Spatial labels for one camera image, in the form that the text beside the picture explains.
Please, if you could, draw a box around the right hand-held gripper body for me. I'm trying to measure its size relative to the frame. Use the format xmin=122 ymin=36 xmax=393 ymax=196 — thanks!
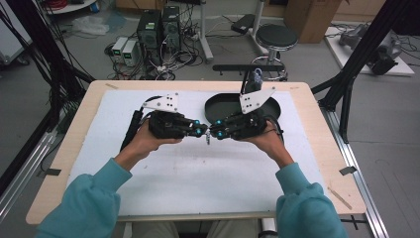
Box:
xmin=227 ymin=86 xmax=276 ymax=141

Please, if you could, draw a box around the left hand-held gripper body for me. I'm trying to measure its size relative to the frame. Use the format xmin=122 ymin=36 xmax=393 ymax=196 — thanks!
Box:
xmin=142 ymin=92 xmax=196 ymax=140

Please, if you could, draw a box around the black oval tray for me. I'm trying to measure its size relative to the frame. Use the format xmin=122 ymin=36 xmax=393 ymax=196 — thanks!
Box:
xmin=204 ymin=92 xmax=282 ymax=124

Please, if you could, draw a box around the person's right hand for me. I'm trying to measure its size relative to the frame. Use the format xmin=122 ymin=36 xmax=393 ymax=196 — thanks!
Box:
xmin=237 ymin=120 xmax=288 ymax=163

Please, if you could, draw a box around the person's left hand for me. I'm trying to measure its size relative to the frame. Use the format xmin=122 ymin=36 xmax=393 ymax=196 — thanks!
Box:
xmin=125 ymin=121 xmax=183 ymax=163

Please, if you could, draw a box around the white foam mat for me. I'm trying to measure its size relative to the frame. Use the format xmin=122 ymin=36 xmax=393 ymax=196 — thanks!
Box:
xmin=67 ymin=89 xmax=326 ymax=217

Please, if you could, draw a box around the dark device with blue top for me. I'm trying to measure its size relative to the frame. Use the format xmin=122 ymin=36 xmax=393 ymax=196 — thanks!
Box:
xmin=245 ymin=67 xmax=265 ymax=95

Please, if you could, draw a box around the white power supply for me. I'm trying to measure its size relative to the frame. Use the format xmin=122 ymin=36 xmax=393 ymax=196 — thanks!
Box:
xmin=111 ymin=36 xmax=129 ymax=58
xmin=121 ymin=39 xmax=139 ymax=67

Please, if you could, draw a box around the wooden table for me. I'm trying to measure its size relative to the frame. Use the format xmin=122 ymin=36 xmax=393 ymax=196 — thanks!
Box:
xmin=25 ymin=79 xmax=368 ymax=226

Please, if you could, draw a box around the black round stool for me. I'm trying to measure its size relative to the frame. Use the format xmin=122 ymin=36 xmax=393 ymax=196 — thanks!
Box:
xmin=251 ymin=24 xmax=299 ymax=82

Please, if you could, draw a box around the black computer tower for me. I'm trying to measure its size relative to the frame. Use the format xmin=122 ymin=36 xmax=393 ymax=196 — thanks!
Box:
xmin=136 ymin=9 xmax=163 ymax=52
xmin=160 ymin=4 xmax=181 ymax=52

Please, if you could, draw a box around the flat black device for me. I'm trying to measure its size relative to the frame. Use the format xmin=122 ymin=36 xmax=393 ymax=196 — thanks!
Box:
xmin=230 ymin=13 xmax=256 ymax=35

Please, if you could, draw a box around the black tape piece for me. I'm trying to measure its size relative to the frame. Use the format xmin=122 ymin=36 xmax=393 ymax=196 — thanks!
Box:
xmin=42 ymin=168 xmax=62 ymax=178
xmin=338 ymin=166 xmax=359 ymax=177

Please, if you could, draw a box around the thin wooden stick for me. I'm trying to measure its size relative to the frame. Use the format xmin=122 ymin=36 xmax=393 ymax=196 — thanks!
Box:
xmin=328 ymin=186 xmax=354 ymax=211

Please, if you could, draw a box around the tall brown cardboard box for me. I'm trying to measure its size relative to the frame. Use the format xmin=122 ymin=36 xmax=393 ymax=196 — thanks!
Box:
xmin=282 ymin=0 xmax=344 ymax=45

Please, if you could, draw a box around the clear plastic bag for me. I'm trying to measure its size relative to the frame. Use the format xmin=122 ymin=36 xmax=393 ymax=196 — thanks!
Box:
xmin=71 ymin=15 xmax=111 ymax=37

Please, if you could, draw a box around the white board with grey parts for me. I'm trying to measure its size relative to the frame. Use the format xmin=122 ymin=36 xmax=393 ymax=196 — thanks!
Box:
xmin=324 ymin=23 xmax=416 ymax=77

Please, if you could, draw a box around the white round table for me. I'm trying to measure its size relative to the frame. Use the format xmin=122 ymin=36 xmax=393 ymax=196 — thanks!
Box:
xmin=45 ymin=0 xmax=99 ymax=16

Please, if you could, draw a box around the thin black cable loop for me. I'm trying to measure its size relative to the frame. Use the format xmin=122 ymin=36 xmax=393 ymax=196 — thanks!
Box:
xmin=268 ymin=114 xmax=285 ymax=144

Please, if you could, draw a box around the tangle of floor cables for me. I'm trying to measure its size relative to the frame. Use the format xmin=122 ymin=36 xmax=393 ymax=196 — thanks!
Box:
xmin=104 ymin=19 xmax=206 ymax=82

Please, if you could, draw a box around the aluminium rail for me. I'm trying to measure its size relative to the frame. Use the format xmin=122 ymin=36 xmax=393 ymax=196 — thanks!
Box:
xmin=320 ymin=107 xmax=391 ymax=238
xmin=0 ymin=130 xmax=58 ymax=221

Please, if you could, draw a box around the black frame post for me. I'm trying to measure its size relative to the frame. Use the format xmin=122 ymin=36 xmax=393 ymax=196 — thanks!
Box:
xmin=0 ymin=0 xmax=95 ymax=196
xmin=311 ymin=0 xmax=420 ymax=144

